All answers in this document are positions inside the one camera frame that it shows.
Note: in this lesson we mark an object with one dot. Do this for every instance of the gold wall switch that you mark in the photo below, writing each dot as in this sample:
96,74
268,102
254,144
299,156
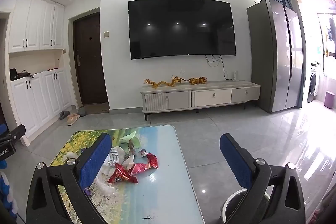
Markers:
106,34

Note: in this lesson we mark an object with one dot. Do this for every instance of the red snack wrapper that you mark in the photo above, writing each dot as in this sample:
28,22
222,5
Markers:
120,174

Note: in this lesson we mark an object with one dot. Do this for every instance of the hanging clothes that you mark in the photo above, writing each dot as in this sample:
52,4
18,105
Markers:
330,35

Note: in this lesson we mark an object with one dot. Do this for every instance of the black bag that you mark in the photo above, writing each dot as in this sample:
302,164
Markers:
13,74

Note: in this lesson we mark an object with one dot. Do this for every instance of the white washing machine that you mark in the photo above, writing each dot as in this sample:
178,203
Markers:
313,82

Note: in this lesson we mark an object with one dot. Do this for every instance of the golden tiger figure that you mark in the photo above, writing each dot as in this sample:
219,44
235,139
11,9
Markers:
198,80

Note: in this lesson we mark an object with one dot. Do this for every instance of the white hallway cabinet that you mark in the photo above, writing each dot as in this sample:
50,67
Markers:
34,24

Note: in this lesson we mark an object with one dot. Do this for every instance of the white router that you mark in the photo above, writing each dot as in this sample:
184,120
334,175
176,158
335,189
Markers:
235,75

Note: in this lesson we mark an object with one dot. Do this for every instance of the black wall television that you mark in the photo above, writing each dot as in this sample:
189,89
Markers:
181,28

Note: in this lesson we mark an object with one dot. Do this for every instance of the white grey television cabinet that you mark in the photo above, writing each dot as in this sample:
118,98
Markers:
199,98

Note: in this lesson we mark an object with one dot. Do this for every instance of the short golden dragon figure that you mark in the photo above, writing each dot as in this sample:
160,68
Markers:
177,81

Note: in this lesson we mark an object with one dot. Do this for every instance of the grey slipper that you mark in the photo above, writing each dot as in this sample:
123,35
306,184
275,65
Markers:
64,115

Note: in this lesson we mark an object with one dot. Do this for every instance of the dark brown entrance door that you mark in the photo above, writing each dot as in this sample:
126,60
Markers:
89,61

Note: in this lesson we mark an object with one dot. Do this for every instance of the white tissue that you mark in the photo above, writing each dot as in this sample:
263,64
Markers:
105,184
70,158

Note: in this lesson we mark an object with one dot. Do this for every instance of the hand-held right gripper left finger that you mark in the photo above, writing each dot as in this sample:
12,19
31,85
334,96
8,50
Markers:
94,161

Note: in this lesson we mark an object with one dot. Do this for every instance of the white rimmed trash can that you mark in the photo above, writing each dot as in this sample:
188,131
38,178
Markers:
231,199

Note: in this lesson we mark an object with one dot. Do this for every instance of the white printed food packet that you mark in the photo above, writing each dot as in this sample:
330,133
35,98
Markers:
113,155

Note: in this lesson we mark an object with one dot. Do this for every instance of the purple pedal bin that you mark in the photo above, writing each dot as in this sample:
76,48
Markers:
329,100

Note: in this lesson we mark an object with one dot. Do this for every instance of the grey-green slipper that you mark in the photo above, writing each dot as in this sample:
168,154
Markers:
82,112

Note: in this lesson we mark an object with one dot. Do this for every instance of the small white red packet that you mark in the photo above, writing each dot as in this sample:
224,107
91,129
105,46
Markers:
143,153

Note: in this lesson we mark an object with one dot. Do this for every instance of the brown bag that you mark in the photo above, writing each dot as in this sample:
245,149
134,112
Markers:
24,74

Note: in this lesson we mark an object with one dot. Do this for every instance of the long golden dragon figure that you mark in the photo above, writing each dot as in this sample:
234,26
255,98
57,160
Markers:
155,84

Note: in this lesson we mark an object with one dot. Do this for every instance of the grey double door refrigerator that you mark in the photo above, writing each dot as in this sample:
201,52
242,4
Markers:
273,56

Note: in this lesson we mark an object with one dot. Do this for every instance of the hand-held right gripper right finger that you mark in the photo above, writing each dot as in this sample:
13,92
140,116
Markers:
235,161

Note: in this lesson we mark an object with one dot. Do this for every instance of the person's left hand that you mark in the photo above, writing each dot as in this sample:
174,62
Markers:
6,192

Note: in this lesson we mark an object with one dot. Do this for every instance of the pink-red snack wrapper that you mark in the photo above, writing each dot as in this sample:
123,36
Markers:
151,161

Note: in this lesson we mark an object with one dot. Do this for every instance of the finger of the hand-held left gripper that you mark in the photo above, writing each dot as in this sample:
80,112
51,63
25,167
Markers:
17,132

